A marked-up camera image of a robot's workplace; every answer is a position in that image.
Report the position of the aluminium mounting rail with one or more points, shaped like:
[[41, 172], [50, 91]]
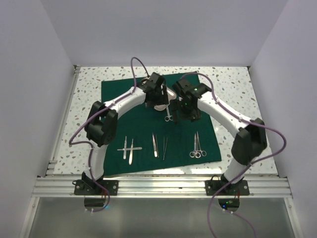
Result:
[[154, 186]]

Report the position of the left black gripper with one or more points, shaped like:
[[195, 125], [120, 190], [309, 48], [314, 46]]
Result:
[[162, 99]]

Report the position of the steel surgical scissors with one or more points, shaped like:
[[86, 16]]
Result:
[[195, 153]]

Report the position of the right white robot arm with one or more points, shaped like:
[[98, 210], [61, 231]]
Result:
[[249, 135]]

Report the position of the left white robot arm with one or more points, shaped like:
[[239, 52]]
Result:
[[103, 119]]

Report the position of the green surgical cloth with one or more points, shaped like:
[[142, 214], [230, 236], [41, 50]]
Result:
[[139, 123]]

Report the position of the steel blunt tweezers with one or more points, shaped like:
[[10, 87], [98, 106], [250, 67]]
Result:
[[155, 146]]

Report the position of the thin steel probe rod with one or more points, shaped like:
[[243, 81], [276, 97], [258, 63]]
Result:
[[129, 149]]

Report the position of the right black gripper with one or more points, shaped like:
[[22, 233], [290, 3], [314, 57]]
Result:
[[175, 105]]

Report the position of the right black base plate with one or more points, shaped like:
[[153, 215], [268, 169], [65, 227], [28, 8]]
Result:
[[213, 185]]

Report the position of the steel instrument tray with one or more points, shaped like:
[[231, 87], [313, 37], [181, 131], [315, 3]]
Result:
[[171, 96]]

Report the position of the steel fine-point tweezers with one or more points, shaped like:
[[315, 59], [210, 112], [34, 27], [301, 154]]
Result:
[[165, 140]]

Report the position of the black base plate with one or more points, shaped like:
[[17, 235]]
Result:
[[83, 188], [213, 185]]

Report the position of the steel scalpel handle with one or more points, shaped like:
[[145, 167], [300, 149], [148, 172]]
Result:
[[125, 147], [131, 152]]

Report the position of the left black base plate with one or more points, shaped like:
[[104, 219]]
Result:
[[83, 188]]

